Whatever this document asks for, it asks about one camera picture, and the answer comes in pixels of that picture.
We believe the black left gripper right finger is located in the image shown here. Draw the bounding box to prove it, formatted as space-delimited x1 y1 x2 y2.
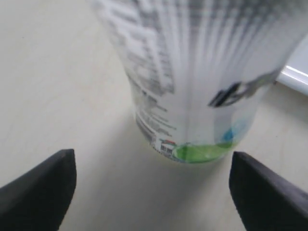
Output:
229 152 308 231

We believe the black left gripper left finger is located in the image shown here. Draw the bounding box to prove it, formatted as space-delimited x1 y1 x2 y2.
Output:
0 149 77 231

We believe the white rectangular plastic tray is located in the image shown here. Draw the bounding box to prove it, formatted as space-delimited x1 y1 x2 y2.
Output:
277 37 308 96

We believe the clear plastic water bottle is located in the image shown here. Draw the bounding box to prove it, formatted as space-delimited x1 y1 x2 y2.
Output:
91 0 308 163

